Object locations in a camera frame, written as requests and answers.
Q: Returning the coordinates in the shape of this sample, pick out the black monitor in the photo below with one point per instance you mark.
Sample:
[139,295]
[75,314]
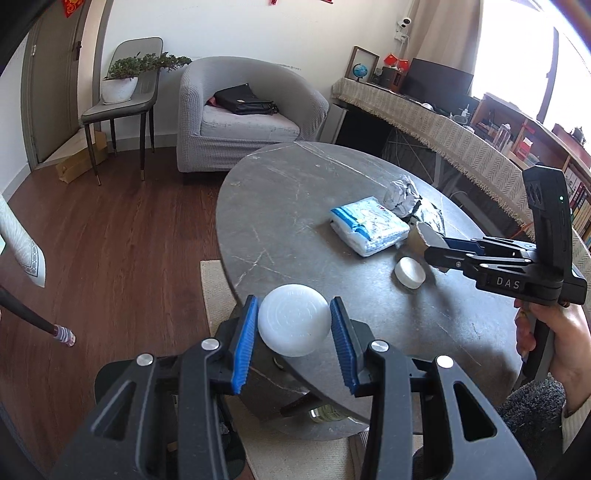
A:
[438,81]

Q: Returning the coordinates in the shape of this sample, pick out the white flat panel appliance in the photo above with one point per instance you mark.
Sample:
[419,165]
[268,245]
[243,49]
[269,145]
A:
[332,123]

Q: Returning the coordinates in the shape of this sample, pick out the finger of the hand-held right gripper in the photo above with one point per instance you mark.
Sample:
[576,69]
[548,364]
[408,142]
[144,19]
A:
[455,261]
[498,247]

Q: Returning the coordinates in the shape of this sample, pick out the pink cloth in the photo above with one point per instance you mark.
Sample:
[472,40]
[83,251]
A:
[211,101]

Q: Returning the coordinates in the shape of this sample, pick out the small blue globe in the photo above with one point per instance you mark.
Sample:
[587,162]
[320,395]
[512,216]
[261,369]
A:
[360,71]

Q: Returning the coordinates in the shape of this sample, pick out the grey marble round table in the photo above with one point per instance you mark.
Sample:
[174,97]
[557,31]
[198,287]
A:
[286,221]

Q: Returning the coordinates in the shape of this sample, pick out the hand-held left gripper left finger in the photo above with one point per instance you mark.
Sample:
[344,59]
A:
[242,341]

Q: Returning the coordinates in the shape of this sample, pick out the red diamond door decoration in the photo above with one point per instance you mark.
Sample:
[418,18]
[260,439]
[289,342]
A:
[76,7]

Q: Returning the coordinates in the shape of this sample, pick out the person's right forearm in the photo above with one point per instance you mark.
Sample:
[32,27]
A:
[531,424]

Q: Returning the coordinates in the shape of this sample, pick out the grey door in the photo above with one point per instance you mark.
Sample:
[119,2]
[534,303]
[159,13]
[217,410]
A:
[55,92]

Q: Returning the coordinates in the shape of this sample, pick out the grey upholstered chair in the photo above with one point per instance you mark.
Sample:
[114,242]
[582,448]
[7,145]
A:
[120,108]

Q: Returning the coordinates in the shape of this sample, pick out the black bag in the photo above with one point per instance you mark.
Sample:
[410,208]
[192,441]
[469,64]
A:
[240,99]

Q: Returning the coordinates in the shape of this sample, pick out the small red flags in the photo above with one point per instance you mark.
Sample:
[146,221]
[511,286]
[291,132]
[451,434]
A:
[397,60]

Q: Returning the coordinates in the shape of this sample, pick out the beige rug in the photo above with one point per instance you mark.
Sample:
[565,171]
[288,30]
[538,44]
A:
[214,295]

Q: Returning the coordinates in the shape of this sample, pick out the grey armchair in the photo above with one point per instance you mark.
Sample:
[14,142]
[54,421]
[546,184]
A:
[194,115]

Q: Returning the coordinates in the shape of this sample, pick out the crumpled silver foil wrapper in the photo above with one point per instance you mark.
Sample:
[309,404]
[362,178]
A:
[431,217]

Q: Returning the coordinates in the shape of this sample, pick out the potted bonsai white pot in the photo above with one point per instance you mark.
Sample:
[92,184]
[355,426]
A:
[119,90]

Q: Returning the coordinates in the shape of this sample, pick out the person's right hand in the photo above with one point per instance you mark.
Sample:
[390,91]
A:
[572,350]

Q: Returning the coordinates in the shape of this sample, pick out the wooden picture frame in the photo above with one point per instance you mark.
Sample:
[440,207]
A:
[364,54]

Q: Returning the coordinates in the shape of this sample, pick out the black table leg with sock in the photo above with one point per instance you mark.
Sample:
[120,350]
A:
[37,321]

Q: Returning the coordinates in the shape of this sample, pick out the brown wooden speaker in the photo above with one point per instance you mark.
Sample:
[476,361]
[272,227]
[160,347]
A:
[392,78]

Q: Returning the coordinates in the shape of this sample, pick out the blue white tissue packet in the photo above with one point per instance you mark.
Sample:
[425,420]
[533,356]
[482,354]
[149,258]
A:
[369,226]

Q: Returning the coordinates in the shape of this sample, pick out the crumpled white paper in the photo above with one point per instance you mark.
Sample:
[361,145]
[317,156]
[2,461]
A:
[401,196]

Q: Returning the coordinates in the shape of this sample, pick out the brown cardboard box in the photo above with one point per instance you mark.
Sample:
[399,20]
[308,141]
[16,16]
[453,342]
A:
[76,166]

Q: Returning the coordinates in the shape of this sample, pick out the wooden bookshelf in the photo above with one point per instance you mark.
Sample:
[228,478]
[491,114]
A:
[577,194]

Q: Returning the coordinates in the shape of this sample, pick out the white security camera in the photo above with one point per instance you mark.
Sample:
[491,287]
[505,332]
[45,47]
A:
[405,24]

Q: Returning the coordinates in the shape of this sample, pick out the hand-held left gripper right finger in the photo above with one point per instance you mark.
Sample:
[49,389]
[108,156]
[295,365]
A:
[344,341]

